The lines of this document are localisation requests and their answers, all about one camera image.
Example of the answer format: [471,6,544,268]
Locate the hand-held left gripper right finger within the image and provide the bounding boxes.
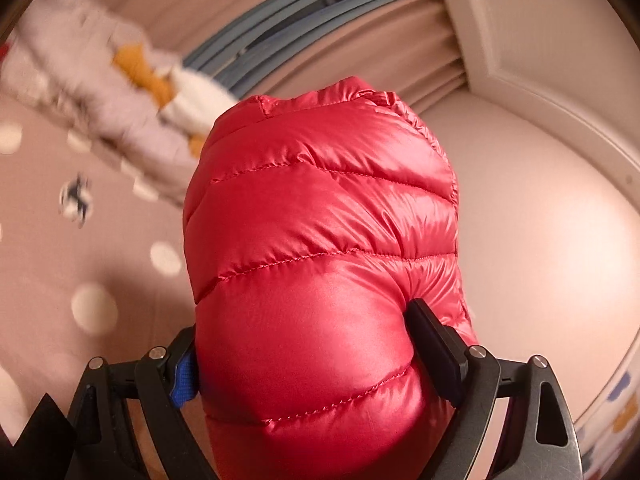
[404,298,583,480]

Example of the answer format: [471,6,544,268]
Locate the red down jacket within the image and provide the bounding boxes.
[182,76,476,480]

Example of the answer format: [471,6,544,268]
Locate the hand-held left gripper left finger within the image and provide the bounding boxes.
[65,325,216,480]

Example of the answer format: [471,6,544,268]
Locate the black jagged-edged sheet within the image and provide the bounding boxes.
[0,392,76,480]

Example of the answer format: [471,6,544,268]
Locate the white fleece garment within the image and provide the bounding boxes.
[162,65,238,136]

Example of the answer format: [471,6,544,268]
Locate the white door frame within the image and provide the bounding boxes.
[425,0,640,196]

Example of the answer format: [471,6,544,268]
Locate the colourful printed cloth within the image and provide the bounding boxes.
[575,360,633,480]

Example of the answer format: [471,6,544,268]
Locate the beige curtain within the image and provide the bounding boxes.
[90,0,471,116]

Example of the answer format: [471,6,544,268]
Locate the blue-grey window bars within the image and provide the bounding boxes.
[182,0,436,93]

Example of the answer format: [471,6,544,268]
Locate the brown polka dot blanket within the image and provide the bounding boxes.
[0,95,216,480]

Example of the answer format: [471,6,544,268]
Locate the mustard yellow garment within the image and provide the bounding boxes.
[112,44,206,157]

